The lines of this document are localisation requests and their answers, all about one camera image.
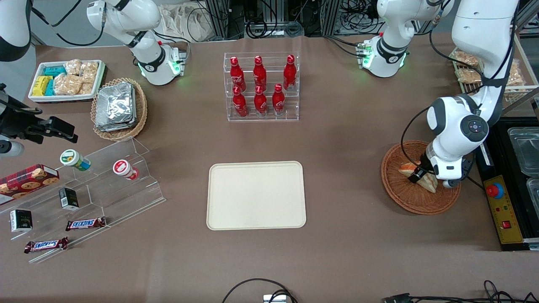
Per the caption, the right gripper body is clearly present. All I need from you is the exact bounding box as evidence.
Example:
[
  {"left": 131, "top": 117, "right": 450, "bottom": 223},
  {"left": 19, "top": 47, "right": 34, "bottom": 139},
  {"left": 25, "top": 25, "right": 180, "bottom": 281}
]
[{"left": 0, "top": 83, "right": 43, "bottom": 140}]

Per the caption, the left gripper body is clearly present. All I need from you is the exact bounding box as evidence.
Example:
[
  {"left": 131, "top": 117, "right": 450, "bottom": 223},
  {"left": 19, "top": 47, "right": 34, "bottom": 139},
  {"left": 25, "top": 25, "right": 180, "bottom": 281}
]
[{"left": 422, "top": 145, "right": 464, "bottom": 181}]

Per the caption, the triangular sandwich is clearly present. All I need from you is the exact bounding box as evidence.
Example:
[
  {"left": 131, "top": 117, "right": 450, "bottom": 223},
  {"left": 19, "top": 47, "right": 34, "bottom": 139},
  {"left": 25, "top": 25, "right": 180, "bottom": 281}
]
[{"left": 399, "top": 162, "right": 439, "bottom": 193}]

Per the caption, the round brown wicker basket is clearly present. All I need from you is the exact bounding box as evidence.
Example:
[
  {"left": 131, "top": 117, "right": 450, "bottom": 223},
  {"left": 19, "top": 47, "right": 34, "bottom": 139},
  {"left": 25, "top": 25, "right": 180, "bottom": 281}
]
[{"left": 381, "top": 140, "right": 462, "bottom": 215}]

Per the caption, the white rectangular snack tray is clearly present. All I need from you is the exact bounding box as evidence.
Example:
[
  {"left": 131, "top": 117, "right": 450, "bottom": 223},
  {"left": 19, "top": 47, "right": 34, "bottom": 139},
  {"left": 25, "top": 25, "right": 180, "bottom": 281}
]
[{"left": 28, "top": 59, "right": 107, "bottom": 104}]

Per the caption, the oval tan wicker basket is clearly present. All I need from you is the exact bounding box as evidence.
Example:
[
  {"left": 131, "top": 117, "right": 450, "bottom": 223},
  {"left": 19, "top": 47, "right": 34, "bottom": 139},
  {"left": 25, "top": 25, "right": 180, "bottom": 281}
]
[{"left": 91, "top": 77, "right": 148, "bottom": 141}]

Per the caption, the cream plastic tray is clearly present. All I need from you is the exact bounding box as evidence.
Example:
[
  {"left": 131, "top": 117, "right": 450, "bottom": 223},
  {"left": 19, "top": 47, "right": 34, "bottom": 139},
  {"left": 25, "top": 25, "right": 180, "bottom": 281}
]
[{"left": 206, "top": 161, "right": 307, "bottom": 231}]

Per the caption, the green lid yogurt cup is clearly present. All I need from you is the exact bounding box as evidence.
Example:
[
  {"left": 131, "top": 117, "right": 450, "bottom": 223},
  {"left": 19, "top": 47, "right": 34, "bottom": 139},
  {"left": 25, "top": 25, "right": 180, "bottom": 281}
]
[{"left": 59, "top": 149, "right": 91, "bottom": 172}]

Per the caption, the yellow snack packet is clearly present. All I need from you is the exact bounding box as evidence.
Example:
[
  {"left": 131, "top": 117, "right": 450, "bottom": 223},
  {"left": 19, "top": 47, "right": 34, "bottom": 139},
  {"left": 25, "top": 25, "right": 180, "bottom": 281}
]
[{"left": 32, "top": 76, "right": 53, "bottom": 97}]

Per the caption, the red cookie box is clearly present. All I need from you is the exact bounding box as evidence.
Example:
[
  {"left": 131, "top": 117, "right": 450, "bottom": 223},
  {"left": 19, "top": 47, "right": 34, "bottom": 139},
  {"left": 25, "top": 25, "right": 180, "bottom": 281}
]
[{"left": 0, "top": 164, "right": 60, "bottom": 206}]

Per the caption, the silver foil packet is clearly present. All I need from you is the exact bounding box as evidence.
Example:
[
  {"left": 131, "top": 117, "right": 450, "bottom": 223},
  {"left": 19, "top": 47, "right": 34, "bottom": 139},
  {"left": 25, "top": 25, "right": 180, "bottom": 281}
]
[
  {"left": 95, "top": 83, "right": 138, "bottom": 132},
  {"left": 96, "top": 82, "right": 134, "bottom": 127}
]

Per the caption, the small black box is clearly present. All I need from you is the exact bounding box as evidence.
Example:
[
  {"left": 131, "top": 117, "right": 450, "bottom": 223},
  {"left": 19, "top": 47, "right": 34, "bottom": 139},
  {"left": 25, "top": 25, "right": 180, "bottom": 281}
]
[
  {"left": 10, "top": 209, "right": 33, "bottom": 233},
  {"left": 58, "top": 187, "right": 80, "bottom": 211}
]

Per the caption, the black machine with yellow panel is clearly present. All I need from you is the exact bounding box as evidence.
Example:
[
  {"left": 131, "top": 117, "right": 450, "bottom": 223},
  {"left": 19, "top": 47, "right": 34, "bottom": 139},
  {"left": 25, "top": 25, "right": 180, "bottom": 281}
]
[{"left": 467, "top": 114, "right": 539, "bottom": 252}]

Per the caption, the red lid yogurt cup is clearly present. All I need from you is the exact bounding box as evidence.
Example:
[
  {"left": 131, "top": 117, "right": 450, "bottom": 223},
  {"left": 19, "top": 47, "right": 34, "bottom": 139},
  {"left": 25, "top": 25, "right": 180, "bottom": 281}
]
[{"left": 112, "top": 159, "right": 139, "bottom": 181}]

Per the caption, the large clear plastic container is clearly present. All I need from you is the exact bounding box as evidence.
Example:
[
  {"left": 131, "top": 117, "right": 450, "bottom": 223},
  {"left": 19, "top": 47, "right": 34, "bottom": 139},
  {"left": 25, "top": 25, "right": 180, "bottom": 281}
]
[{"left": 507, "top": 127, "right": 539, "bottom": 176}]

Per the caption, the small clear plastic container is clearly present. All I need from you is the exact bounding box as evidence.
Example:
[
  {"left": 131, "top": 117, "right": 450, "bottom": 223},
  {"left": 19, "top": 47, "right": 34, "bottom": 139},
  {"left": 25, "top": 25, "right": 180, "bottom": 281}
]
[{"left": 526, "top": 177, "right": 539, "bottom": 207}]

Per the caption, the clear acrylic stepped display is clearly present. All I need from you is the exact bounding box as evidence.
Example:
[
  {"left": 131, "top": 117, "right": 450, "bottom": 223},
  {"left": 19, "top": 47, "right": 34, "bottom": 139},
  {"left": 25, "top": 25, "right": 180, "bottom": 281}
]
[{"left": 0, "top": 137, "right": 167, "bottom": 264}]

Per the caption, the brown snickers bar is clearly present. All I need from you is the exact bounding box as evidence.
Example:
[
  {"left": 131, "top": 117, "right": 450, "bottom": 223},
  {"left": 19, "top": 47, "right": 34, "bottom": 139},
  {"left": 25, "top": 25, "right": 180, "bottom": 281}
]
[
  {"left": 24, "top": 237, "right": 69, "bottom": 254},
  {"left": 65, "top": 217, "right": 107, "bottom": 231}
]

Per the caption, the clear bag of pastry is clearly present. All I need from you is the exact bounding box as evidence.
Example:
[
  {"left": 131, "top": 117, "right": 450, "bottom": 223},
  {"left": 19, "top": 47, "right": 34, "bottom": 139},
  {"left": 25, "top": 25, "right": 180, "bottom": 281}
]
[
  {"left": 454, "top": 50, "right": 481, "bottom": 68},
  {"left": 507, "top": 59, "right": 525, "bottom": 91},
  {"left": 456, "top": 68, "right": 483, "bottom": 85}
]

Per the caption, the grey metal bar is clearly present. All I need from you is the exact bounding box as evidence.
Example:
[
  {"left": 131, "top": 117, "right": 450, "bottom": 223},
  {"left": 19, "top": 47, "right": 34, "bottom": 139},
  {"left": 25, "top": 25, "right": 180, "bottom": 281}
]
[{"left": 500, "top": 97, "right": 539, "bottom": 116}]

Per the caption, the red cola bottle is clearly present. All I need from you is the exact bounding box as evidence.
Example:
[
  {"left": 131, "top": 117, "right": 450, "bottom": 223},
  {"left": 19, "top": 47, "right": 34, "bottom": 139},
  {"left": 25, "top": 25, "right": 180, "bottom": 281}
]
[
  {"left": 229, "top": 56, "right": 246, "bottom": 92},
  {"left": 283, "top": 54, "right": 297, "bottom": 91},
  {"left": 253, "top": 55, "right": 267, "bottom": 91},
  {"left": 232, "top": 86, "right": 248, "bottom": 118},
  {"left": 272, "top": 83, "right": 286, "bottom": 116},
  {"left": 253, "top": 85, "right": 268, "bottom": 117}
]

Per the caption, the clear acrylic bottle rack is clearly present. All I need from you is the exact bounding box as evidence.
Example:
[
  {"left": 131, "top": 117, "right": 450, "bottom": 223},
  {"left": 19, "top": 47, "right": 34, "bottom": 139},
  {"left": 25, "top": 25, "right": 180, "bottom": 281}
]
[{"left": 224, "top": 52, "right": 300, "bottom": 122}]

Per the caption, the beige canvas bag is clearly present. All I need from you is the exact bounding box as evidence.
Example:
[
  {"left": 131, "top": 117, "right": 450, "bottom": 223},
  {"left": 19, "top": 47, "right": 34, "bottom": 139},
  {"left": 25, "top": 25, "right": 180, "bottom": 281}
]
[{"left": 158, "top": 3, "right": 219, "bottom": 43}]

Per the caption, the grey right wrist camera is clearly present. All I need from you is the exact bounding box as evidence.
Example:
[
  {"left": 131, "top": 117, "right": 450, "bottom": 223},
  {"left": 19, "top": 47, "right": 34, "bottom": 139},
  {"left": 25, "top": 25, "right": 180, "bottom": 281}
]
[{"left": 0, "top": 140, "right": 24, "bottom": 157}]

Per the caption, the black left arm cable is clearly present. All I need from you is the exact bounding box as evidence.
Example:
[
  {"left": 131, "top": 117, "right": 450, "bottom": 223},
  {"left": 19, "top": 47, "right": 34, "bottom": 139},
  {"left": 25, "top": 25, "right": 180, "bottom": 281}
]
[{"left": 400, "top": 25, "right": 519, "bottom": 171}]

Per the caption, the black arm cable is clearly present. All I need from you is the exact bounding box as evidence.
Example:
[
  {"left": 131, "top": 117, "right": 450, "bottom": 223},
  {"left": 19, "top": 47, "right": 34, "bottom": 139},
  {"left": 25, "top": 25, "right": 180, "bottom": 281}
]
[
  {"left": 30, "top": 0, "right": 107, "bottom": 47},
  {"left": 400, "top": 25, "right": 519, "bottom": 171}
]

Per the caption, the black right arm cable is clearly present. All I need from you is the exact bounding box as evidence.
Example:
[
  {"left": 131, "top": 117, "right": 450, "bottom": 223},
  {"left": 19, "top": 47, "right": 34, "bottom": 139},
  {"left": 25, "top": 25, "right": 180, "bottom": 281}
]
[{"left": 30, "top": 0, "right": 107, "bottom": 47}]

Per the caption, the white wire rack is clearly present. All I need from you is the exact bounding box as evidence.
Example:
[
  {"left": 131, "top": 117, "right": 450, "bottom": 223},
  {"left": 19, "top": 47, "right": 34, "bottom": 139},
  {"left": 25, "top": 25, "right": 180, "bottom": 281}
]
[{"left": 448, "top": 33, "right": 539, "bottom": 106}]

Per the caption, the black cable with plug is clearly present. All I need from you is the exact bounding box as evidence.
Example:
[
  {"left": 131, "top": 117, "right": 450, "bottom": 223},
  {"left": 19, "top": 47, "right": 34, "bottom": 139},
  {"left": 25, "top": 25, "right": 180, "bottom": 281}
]
[{"left": 382, "top": 280, "right": 539, "bottom": 303}]

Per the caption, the aluminium frame profile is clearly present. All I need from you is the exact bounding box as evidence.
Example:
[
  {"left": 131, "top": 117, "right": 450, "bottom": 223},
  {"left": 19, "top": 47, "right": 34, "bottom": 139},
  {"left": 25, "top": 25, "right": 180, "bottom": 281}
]
[
  {"left": 320, "top": 0, "right": 340, "bottom": 37},
  {"left": 516, "top": 0, "right": 539, "bottom": 30},
  {"left": 208, "top": 0, "right": 230, "bottom": 41}
]

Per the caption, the black arched cable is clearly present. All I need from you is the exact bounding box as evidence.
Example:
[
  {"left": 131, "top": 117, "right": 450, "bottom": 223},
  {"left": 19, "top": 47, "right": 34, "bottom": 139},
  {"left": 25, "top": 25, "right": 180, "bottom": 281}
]
[{"left": 221, "top": 278, "right": 298, "bottom": 303}]

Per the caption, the black coiled cable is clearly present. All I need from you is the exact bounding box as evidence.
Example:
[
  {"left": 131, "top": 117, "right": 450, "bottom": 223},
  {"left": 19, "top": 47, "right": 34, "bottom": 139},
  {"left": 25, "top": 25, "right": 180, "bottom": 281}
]
[{"left": 246, "top": 18, "right": 279, "bottom": 39}]

